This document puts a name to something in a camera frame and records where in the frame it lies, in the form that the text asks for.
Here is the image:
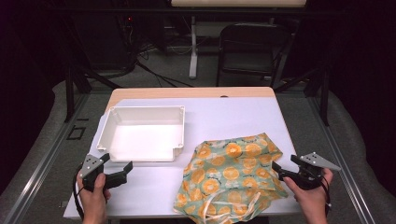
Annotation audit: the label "aluminium floor rail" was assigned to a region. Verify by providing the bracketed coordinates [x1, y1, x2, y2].
[2, 92, 91, 224]
[306, 96, 376, 224]

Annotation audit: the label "black metal stand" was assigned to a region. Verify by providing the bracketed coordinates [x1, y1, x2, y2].
[274, 63, 332, 127]
[64, 63, 123, 123]

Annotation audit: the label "black folding chair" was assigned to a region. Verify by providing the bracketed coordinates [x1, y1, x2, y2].
[216, 22, 292, 89]

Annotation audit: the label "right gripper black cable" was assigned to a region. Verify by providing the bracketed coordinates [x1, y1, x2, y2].
[320, 175, 332, 217]

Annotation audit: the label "white desk leg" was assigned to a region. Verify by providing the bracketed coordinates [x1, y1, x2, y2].
[189, 15, 200, 79]

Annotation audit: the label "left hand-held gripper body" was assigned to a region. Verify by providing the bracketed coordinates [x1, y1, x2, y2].
[78, 153, 108, 192]

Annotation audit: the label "person's right hand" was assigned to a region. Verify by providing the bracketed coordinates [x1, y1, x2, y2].
[282, 167, 334, 217]

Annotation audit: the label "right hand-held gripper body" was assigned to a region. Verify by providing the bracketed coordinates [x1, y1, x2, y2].
[293, 151, 342, 190]

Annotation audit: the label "black floor cables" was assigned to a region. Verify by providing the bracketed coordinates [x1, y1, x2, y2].
[134, 46, 194, 89]

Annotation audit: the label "white plastic box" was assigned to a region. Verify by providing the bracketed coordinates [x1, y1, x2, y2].
[96, 105, 186, 163]

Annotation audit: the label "person's left hand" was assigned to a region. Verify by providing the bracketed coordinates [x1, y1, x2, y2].
[77, 172, 112, 219]

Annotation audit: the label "white table mat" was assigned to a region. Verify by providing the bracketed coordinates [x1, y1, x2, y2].
[63, 97, 316, 220]

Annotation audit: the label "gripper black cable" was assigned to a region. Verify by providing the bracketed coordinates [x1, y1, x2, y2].
[72, 166, 87, 220]
[320, 175, 332, 217]

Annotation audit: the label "orange print cloth bag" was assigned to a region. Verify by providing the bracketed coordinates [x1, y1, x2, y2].
[173, 133, 289, 224]

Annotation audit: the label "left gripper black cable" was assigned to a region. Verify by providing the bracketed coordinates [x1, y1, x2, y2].
[72, 166, 87, 220]

